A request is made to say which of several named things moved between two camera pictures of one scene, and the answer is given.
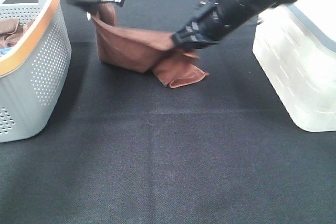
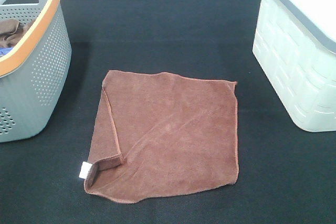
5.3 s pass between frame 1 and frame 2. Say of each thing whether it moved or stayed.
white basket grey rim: stayed
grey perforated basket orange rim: stayed
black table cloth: stayed
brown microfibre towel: moved
